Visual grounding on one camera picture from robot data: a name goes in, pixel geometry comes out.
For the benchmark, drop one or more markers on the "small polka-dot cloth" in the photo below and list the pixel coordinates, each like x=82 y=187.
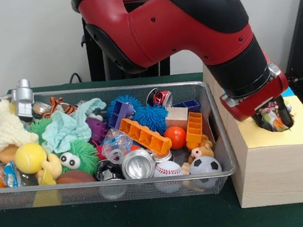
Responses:
x=272 y=118

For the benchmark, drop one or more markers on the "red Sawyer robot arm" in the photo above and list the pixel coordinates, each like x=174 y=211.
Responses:
x=172 y=27

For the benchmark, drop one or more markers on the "green spiky toy with eyes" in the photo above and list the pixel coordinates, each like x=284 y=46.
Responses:
x=82 y=156

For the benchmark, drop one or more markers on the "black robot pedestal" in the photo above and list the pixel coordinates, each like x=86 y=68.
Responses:
x=95 y=65

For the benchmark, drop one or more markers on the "baseball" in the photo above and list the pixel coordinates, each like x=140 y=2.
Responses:
x=168 y=170

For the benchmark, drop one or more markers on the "silver toy robot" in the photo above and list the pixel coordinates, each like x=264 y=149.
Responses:
x=24 y=102

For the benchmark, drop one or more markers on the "soccer ball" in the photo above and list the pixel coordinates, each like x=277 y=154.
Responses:
x=204 y=166

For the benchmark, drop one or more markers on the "long orange toy brick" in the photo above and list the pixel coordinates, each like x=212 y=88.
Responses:
x=143 y=134

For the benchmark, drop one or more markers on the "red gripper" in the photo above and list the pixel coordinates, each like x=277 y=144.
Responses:
x=258 y=99

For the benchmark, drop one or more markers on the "short orange toy brick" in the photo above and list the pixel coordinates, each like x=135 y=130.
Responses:
x=194 y=129

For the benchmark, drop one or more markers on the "yellow ball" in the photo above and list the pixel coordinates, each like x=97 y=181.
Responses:
x=30 y=158

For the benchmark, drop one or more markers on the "mint green cloth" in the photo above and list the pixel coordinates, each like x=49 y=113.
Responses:
x=62 y=128

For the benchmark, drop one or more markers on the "cream knitted cloth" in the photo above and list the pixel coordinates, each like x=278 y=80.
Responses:
x=3 y=131

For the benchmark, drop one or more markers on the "wooden box with three holes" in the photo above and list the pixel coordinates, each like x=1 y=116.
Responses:
x=277 y=176

